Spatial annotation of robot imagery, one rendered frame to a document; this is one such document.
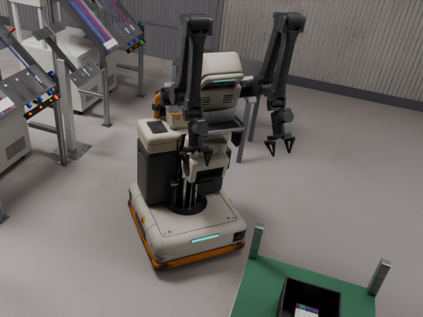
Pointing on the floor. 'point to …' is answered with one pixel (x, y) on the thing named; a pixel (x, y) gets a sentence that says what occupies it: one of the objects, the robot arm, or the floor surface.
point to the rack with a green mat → (251, 269)
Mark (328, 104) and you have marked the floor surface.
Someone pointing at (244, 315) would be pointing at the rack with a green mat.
